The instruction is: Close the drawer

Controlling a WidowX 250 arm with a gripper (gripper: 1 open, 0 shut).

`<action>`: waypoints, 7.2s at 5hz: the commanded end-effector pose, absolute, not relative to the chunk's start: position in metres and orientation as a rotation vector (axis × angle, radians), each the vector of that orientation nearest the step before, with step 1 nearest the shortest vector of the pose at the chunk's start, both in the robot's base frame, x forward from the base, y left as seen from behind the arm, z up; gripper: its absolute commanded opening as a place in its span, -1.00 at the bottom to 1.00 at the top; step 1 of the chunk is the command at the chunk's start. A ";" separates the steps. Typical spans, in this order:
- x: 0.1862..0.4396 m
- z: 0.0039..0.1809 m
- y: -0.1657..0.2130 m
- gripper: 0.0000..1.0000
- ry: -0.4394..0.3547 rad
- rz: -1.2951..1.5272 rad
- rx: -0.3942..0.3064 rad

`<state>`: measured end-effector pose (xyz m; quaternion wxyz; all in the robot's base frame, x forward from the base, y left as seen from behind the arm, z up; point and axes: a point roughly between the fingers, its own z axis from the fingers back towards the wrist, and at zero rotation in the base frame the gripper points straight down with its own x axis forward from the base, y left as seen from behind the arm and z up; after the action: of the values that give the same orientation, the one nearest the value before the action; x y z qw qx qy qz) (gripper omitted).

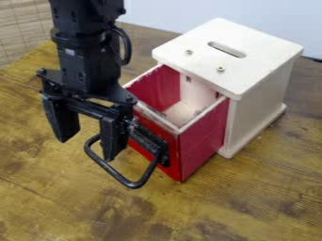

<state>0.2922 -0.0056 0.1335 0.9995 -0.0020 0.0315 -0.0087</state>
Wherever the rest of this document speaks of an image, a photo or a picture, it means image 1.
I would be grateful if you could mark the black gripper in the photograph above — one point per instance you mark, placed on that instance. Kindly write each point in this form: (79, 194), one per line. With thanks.
(110, 104)

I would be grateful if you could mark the red drawer with black handle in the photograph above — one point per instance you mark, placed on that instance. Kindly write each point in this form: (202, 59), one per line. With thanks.
(182, 114)

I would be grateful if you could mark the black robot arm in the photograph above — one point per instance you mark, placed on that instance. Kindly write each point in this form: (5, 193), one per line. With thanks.
(94, 49)

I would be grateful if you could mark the white wooden cabinet box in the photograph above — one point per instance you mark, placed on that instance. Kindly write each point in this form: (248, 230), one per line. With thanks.
(246, 64)

